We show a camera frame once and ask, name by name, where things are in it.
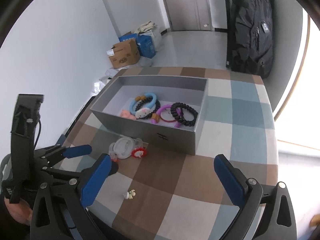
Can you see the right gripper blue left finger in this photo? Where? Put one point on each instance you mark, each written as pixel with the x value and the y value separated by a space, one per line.
pixel 93 178

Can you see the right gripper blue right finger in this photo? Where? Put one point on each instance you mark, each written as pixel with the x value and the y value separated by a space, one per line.
pixel 232 179

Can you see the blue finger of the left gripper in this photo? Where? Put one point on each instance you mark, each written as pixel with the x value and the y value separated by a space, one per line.
pixel 73 152

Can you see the person's left hand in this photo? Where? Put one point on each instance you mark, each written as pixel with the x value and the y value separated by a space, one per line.
pixel 20 212

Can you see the small cream charm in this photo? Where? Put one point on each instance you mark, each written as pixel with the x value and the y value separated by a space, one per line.
pixel 129 194

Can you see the red white charm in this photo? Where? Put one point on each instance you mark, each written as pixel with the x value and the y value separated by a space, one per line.
pixel 139 152

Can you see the white plastic bags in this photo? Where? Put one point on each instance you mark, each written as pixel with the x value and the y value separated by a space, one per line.
pixel 103 81

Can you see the grey open gift box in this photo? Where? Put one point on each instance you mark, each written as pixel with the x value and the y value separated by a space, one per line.
pixel 166 111

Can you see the brown cardboard box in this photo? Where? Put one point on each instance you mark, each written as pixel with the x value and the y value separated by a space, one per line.
pixel 124 53

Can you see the blue cardboard box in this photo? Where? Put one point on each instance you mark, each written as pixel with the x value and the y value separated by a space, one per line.
pixel 144 44

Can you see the white tote bag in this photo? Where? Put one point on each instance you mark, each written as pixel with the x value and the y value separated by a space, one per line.
pixel 151 29

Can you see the black backpack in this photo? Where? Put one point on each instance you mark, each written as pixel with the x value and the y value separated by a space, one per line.
pixel 250 37

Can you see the grey door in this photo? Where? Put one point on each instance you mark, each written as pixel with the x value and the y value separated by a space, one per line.
pixel 188 15

